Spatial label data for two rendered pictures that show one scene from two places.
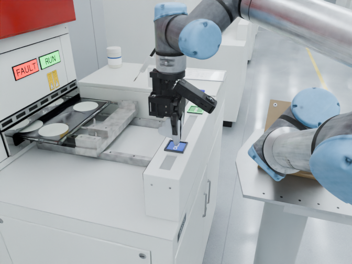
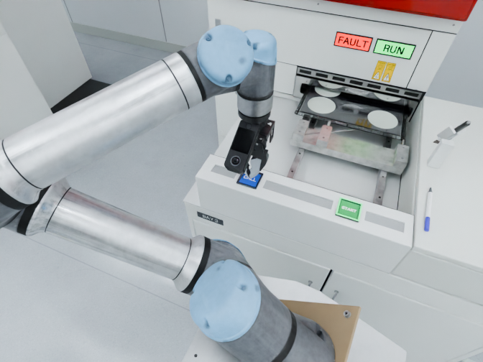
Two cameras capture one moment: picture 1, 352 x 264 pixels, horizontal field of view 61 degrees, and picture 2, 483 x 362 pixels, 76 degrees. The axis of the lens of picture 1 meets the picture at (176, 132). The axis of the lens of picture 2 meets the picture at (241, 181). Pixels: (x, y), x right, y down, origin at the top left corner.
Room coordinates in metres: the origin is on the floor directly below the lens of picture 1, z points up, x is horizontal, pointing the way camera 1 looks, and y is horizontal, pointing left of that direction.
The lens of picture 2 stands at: (0.75, -0.54, 1.59)
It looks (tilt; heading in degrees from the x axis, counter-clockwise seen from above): 50 degrees down; 97
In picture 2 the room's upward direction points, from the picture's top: straight up
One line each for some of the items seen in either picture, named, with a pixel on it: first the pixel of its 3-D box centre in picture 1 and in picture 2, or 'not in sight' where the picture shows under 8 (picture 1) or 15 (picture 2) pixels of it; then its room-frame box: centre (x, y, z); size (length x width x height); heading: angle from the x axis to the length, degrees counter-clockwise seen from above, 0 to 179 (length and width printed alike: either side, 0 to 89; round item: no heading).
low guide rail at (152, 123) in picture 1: (130, 120); (382, 170); (1.13, 0.19, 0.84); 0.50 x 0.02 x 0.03; 74
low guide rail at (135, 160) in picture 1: (99, 153); (302, 148); (0.87, 0.27, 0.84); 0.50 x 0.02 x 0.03; 74
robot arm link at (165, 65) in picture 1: (170, 62); (253, 99); (0.71, 0.01, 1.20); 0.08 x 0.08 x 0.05
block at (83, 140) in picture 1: (88, 141); (301, 129); (0.86, 0.29, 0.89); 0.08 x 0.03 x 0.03; 74
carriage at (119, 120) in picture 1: (110, 128); (345, 149); (1.01, 0.25, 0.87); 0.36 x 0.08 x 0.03; 164
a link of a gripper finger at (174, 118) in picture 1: (175, 119); not in sight; (0.69, 0.00, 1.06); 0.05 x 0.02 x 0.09; 164
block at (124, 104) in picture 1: (128, 104); (401, 156); (1.17, 0.21, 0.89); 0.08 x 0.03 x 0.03; 74
